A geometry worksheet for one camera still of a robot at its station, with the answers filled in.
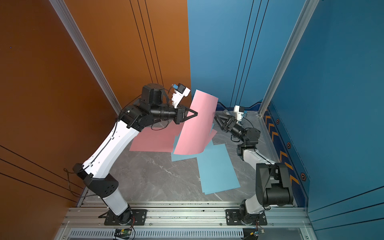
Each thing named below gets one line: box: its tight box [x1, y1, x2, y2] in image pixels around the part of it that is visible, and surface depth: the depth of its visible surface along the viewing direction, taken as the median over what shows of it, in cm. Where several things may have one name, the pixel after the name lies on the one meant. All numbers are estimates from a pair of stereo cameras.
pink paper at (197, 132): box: [174, 89, 219, 155], surface depth 64 cm
